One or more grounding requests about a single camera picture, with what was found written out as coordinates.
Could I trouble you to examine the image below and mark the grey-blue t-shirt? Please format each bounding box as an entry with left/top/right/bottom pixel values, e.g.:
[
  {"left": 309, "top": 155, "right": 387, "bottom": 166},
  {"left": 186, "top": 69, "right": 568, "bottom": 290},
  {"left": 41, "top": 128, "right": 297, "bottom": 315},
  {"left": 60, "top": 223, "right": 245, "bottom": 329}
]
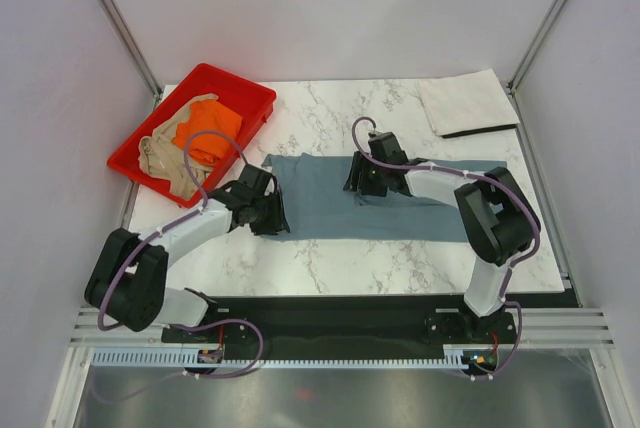
[{"left": 262, "top": 153, "right": 467, "bottom": 243}]

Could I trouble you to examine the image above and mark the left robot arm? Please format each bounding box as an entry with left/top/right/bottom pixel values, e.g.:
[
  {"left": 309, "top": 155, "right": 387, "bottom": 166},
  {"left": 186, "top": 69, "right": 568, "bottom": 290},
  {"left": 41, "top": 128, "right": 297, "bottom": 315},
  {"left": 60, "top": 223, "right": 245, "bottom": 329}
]
[{"left": 84, "top": 164, "right": 290, "bottom": 341}]

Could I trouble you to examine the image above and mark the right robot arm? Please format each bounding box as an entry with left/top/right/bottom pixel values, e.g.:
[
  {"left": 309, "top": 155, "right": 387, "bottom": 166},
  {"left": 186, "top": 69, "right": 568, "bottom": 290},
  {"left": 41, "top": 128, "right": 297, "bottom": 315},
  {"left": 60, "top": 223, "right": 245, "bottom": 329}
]
[{"left": 344, "top": 132, "right": 541, "bottom": 342}]

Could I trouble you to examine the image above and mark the red plastic bin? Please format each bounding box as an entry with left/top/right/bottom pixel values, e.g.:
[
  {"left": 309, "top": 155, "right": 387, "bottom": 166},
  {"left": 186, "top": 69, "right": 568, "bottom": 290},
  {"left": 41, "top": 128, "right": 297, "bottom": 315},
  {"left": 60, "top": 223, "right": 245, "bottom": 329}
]
[{"left": 107, "top": 63, "right": 276, "bottom": 208}]

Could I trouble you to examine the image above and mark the orange t-shirt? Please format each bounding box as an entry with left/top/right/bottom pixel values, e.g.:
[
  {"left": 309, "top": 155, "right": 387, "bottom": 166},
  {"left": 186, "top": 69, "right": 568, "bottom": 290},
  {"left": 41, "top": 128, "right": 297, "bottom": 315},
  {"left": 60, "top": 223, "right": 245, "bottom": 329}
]
[{"left": 172, "top": 99, "right": 243, "bottom": 167}]

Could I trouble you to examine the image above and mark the beige t-shirt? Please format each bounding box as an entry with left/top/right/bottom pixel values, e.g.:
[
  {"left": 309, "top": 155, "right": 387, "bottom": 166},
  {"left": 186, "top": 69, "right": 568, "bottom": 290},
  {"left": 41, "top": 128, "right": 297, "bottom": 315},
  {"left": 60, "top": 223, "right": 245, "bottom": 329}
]
[{"left": 138, "top": 93, "right": 218, "bottom": 200}]

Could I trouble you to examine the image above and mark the white folded mat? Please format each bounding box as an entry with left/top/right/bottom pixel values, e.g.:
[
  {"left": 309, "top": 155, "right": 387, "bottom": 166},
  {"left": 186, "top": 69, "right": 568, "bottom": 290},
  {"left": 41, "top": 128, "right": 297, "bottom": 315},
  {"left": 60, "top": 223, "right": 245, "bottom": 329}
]
[{"left": 418, "top": 69, "right": 520, "bottom": 139}]

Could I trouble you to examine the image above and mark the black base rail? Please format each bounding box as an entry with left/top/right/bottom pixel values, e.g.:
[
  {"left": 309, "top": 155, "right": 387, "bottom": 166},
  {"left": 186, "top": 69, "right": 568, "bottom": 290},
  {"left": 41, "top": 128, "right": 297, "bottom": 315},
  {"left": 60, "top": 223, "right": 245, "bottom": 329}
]
[{"left": 161, "top": 295, "right": 516, "bottom": 358}]

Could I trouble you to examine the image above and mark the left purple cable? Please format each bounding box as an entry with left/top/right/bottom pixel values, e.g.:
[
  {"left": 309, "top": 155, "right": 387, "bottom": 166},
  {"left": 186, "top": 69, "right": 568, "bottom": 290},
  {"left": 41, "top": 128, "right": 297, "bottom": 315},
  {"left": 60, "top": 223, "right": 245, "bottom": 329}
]
[{"left": 97, "top": 130, "right": 251, "bottom": 332}]

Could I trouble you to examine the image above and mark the purple cable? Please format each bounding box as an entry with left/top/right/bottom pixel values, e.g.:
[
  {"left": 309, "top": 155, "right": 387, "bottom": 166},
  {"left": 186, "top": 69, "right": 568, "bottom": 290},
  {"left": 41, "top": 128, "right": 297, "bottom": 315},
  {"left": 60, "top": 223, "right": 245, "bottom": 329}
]
[
  {"left": 97, "top": 130, "right": 251, "bottom": 332},
  {"left": 352, "top": 116, "right": 542, "bottom": 384}
]

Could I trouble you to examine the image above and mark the white slotted cable duct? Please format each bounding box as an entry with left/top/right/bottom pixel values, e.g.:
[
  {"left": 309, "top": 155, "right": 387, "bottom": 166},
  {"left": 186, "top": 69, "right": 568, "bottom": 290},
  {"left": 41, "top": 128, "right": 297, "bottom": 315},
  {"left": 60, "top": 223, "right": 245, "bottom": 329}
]
[{"left": 91, "top": 345, "right": 499, "bottom": 370}]

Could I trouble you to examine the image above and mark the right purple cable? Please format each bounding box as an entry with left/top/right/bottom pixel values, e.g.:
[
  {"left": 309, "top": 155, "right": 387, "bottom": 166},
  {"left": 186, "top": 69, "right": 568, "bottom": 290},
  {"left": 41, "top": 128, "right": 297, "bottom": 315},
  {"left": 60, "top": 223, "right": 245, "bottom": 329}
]
[{"left": 352, "top": 116, "right": 542, "bottom": 384}]

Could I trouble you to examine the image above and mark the right aluminium frame post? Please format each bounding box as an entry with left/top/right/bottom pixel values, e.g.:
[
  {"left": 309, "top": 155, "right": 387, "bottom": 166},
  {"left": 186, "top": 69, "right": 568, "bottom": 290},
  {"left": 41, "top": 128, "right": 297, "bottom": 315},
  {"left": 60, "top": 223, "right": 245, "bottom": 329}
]
[{"left": 505, "top": 0, "right": 601, "bottom": 94}]

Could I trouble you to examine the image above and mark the aluminium frame post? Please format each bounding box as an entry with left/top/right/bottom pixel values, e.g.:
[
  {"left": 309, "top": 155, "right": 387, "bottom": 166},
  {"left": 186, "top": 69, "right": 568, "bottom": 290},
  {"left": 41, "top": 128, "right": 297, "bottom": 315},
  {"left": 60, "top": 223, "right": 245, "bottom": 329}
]
[
  {"left": 97, "top": 0, "right": 164, "bottom": 101},
  {"left": 505, "top": 0, "right": 601, "bottom": 94}
]

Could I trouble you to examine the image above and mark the left aluminium frame post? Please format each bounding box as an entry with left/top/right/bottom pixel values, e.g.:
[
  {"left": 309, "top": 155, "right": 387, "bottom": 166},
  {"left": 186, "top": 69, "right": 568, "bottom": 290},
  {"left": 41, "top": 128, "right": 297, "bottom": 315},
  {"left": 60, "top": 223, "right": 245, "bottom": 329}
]
[{"left": 97, "top": 0, "right": 164, "bottom": 101}]

